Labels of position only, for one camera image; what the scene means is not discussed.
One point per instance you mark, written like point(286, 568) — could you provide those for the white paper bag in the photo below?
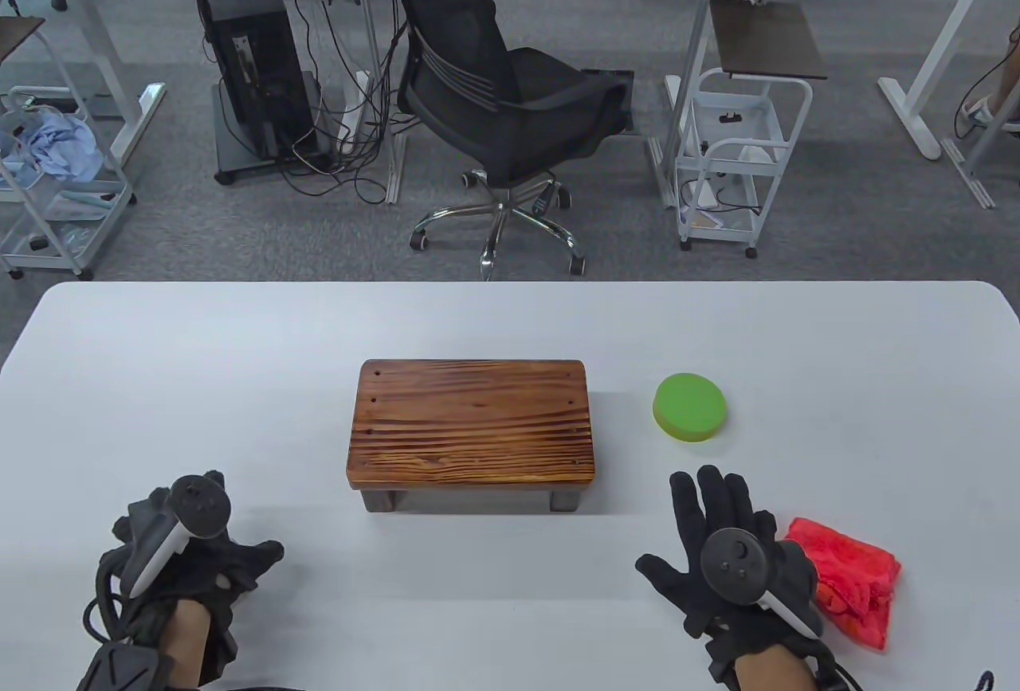
point(757, 153)

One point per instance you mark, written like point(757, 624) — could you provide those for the black floor box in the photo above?
point(613, 76)

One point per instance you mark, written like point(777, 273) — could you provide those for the yellowish booklet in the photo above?
point(705, 219)

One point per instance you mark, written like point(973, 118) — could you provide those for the white power strip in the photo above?
point(351, 121)

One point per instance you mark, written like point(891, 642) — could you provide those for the black mesh office chair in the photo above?
point(478, 85)

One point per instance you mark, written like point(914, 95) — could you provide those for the red cloth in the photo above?
point(853, 571)

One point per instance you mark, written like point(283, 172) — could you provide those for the brown wooden stool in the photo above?
point(470, 420)

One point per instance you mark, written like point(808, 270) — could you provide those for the black computer tower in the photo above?
point(263, 85)

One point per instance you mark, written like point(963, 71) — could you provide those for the black and white controller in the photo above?
point(199, 504)
point(733, 563)

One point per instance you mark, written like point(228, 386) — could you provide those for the light blue cloth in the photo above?
point(56, 149)

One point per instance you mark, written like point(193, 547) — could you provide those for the dark brown side table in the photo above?
point(16, 33)

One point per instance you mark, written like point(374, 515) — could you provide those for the person's left forearm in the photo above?
point(187, 635)

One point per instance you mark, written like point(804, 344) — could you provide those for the grey rolling computer stand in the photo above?
point(239, 161)

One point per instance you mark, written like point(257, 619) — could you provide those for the person's left hand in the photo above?
point(239, 563)

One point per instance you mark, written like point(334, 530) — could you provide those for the black lattice wrist mount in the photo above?
point(119, 671)

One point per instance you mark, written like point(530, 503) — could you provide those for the dark brown board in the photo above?
point(765, 37)

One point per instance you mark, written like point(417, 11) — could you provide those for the green round sponge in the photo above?
point(689, 404)

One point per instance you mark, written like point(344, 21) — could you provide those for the person's right hand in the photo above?
point(717, 500)

